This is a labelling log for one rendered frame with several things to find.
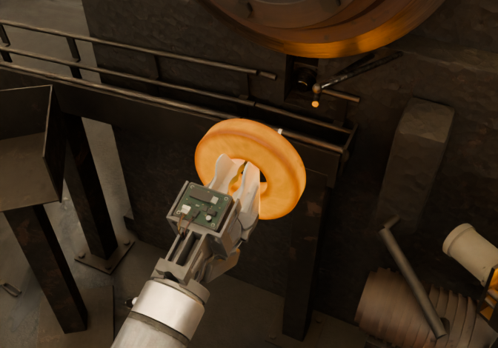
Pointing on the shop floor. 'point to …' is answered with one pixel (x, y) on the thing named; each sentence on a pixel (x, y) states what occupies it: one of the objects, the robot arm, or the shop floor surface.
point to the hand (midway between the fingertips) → (249, 161)
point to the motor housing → (416, 315)
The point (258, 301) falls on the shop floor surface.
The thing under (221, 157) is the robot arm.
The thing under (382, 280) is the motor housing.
